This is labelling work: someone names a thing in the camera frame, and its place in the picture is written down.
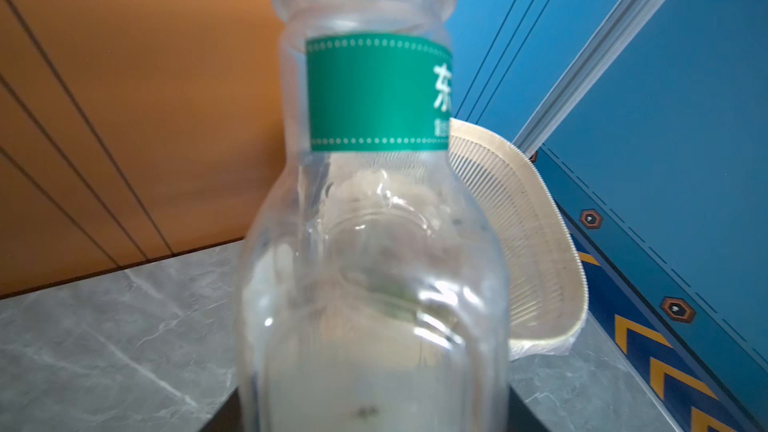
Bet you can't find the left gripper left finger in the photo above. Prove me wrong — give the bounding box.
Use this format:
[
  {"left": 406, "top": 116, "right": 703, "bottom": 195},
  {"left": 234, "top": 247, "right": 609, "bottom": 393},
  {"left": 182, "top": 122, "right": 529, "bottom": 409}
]
[{"left": 199, "top": 389, "right": 243, "bottom": 432}]

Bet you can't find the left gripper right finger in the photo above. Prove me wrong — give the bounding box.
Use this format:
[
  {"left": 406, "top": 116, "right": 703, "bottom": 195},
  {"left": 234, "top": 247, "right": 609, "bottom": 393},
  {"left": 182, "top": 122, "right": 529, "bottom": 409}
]
[{"left": 508, "top": 387, "right": 549, "bottom": 432}]

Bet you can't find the clear bottle green neck band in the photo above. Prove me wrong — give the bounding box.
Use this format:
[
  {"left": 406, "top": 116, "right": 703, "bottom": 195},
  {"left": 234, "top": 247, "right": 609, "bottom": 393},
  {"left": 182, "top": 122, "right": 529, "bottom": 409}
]
[{"left": 236, "top": 0, "right": 509, "bottom": 431}]

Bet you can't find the cream ribbed waste bin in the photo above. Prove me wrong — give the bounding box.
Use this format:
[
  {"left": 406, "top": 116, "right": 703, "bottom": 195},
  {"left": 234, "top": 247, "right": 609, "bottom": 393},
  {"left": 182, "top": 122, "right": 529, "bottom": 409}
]
[{"left": 450, "top": 119, "right": 589, "bottom": 360}]

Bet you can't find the right aluminium corner post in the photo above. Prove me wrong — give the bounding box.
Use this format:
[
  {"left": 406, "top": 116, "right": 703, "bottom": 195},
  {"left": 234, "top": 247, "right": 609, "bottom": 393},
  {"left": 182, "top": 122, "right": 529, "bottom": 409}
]
[{"left": 513, "top": 0, "right": 666, "bottom": 156}]

